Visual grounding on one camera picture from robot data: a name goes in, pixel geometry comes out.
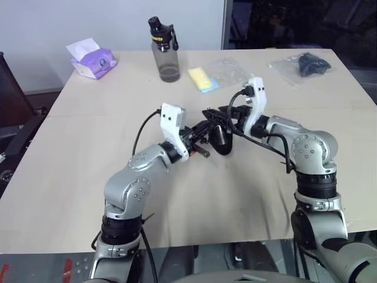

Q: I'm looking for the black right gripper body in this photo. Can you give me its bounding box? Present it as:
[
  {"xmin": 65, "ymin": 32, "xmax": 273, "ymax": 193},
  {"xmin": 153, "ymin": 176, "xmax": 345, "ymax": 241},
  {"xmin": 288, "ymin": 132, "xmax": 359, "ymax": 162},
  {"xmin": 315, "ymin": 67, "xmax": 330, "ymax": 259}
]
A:
[{"xmin": 227, "ymin": 104, "xmax": 252, "ymax": 132}]

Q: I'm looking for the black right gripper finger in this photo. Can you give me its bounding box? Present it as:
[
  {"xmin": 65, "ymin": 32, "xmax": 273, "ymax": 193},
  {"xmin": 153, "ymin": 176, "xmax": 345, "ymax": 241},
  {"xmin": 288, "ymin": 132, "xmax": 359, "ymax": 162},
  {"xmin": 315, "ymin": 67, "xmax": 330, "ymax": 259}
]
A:
[
  {"xmin": 201, "ymin": 108, "xmax": 230, "ymax": 119},
  {"xmin": 205, "ymin": 116, "xmax": 237, "ymax": 134}
]

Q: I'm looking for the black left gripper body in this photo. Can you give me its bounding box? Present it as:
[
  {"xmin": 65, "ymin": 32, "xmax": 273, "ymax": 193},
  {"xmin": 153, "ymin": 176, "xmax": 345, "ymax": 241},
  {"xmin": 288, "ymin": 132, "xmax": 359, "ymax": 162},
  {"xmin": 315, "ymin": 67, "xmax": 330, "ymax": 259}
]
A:
[{"xmin": 180, "ymin": 120, "xmax": 210, "ymax": 154}]

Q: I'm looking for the black computer mouse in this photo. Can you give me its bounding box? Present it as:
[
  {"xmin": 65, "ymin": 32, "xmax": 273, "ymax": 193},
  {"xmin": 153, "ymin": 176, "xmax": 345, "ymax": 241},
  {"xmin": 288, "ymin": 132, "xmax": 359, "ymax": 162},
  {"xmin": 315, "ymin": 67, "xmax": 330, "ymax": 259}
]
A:
[{"xmin": 207, "ymin": 123, "xmax": 234, "ymax": 156}]

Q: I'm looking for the yellow sponge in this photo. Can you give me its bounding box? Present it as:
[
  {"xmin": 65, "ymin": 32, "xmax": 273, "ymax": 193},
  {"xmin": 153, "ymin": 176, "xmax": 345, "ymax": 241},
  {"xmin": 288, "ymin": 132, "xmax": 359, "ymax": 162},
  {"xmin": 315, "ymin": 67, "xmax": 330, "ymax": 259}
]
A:
[{"xmin": 187, "ymin": 67, "xmax": 214, "ymax": 91}]

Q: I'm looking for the clear crumpled plastic bag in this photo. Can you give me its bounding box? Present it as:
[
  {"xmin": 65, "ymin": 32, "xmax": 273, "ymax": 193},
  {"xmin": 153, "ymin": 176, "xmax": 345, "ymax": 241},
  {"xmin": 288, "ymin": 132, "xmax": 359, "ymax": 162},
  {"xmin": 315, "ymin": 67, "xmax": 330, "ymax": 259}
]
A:
[{"xmin": 205, "ymin": 57, "xmax": 254, "ymax": 90}]

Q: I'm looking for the clear flat plastic bag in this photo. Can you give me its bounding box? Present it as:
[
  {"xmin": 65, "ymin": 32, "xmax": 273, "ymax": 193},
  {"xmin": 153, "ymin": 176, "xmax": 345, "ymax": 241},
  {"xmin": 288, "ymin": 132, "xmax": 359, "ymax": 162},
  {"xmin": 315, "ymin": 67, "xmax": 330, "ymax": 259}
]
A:
[{"xmin": 267, "ymin": 54, "xmax": 333, "ymax": 87}]

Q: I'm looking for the smoky water bottle black lid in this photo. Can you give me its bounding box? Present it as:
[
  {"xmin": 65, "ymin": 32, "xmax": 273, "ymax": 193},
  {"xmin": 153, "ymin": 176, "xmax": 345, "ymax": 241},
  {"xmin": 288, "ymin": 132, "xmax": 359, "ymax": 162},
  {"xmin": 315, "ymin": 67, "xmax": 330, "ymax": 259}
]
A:
[{"xmin": 147, "ymin": 16, "xmax": 181, "ymax": 83}]

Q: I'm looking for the black folded fabric item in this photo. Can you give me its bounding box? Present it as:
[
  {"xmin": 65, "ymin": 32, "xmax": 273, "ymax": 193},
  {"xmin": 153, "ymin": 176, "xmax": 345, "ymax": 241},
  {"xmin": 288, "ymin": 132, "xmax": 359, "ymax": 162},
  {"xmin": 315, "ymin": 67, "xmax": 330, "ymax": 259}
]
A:
[{"xmin": 297, "ymin": 52, "xmax": 330, "ymax": 78}]

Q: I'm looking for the purple tissue box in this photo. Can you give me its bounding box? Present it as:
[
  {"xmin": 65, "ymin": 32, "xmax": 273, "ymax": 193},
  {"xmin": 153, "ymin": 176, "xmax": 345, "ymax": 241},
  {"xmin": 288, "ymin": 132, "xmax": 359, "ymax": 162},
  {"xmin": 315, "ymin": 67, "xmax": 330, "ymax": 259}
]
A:
[{"xmin": 70, "ymin": 48, "xmax": 119, "ymax": 81}]

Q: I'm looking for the white tissue sheet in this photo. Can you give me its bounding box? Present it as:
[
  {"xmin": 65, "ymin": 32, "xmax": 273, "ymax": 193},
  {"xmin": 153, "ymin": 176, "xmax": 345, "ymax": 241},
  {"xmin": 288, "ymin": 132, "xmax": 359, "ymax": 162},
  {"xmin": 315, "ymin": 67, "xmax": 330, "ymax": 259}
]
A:
[{"xmin": 65, "ymin": 37, "xmax": 102, "ymax": 63}]

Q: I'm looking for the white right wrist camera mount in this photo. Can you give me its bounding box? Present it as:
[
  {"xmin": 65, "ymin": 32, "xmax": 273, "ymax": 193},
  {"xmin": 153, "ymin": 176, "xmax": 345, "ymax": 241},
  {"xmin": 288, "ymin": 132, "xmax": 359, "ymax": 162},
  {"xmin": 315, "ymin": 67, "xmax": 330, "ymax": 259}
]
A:
[{"xmin": 242, "ymin": 76, "xmax": 269, "ymax": 140}]

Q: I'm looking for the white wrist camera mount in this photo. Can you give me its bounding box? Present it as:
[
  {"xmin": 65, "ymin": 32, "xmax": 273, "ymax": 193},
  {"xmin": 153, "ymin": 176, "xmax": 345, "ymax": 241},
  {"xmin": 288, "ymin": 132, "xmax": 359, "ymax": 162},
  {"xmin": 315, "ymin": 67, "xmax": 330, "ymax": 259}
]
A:
[
  {"xmin": 242, "ymin": 76, "xmax": 269, "ymax": 140},
  {"xmin": 160, "ymin": 103, "xmax": 190, "ymax": 162}
]

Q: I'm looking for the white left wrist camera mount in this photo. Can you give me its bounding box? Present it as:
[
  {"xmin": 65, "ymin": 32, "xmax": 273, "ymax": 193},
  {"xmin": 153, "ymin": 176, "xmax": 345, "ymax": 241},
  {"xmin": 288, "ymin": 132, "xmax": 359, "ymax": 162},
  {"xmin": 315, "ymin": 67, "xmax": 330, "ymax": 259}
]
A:
[{"xmin": 160, "ymin": 103, "xmax": 190, "ymax": 162}]

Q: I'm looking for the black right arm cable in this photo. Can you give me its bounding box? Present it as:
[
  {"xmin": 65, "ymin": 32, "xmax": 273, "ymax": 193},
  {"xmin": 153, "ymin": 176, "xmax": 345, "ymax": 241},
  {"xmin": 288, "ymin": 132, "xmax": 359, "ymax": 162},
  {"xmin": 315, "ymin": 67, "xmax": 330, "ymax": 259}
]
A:
[{"xmin": 226, "ymin": 87, "xmax": 295, "ymax": 175}]

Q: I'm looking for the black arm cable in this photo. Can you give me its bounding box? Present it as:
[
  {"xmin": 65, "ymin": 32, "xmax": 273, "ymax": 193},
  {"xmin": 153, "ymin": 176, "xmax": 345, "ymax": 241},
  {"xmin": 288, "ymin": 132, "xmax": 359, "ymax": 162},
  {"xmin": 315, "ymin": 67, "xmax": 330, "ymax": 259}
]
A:
[
  {"xmin": 226, "ymin": 87, "xmax": 295, "ymax": 175},
  {"xmin": 133, "ymin": 109, "xmax": 162, "ymax": 156}
]

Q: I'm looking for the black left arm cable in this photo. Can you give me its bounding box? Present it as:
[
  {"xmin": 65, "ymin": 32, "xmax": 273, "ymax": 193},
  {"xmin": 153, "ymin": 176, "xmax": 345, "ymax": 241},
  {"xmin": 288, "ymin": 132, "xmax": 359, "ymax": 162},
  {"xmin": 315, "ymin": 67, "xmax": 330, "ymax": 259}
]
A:
[{"xmin": 133, "ymin": 109, "xmax": 162, "ymax": 156}]

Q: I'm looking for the grey window frame post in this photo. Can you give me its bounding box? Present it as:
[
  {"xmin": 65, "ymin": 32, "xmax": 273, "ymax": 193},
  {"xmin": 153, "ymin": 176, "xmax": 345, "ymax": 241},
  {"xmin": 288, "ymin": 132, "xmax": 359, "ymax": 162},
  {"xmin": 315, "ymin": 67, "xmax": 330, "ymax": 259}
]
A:
[{"xmin": 220, "ymin": 0, "xmax": 234, "ymax": 50}]

